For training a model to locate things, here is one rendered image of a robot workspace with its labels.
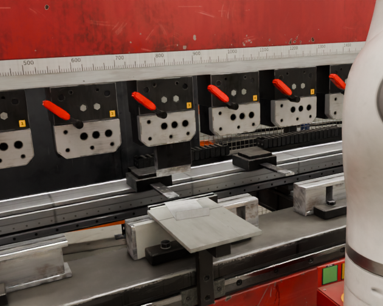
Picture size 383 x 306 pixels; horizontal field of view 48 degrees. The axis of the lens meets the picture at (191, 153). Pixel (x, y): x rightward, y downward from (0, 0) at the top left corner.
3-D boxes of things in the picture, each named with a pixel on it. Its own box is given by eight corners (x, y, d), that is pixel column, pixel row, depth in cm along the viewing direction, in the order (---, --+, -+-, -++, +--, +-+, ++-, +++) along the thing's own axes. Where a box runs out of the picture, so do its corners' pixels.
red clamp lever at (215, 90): (214, 83, 107) (240, 105, 112) (206, 82, 111) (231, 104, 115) (210, 89, 107) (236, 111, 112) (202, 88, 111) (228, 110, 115)
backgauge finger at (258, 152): (275, 182, 136) (274, 167, 135) (231, 164, 159) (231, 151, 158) (304, 175, 141) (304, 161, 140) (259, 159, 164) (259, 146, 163)
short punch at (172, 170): (158, 178, 114) (155, 142, 112) (155, 176, 116) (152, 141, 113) (192, 172, 118) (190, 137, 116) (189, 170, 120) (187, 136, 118)
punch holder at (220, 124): (213, 137, 115) (211, 74, 111) (199, 132, 122) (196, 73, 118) (260, 130, 121) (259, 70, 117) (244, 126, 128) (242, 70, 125)
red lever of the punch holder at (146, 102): (137, 90, 99) (168, 114, 104) (131, 89, 103) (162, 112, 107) (132, 96, 99) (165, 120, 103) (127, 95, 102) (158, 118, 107)
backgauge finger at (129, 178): (154, 207, 120) (153, 190, 118) (126, 183, 142) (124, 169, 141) (193, 199, 125) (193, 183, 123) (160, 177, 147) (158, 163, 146)
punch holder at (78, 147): (58, 160, 98) (49, 87, 94) (52, 153, 106) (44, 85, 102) (122, 150, 104) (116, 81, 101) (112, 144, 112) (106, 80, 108)
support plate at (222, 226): (190, 253, 91) (190, 249, 90) (147, 214, 114) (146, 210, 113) (262, 234, 98) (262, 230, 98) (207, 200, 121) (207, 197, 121)
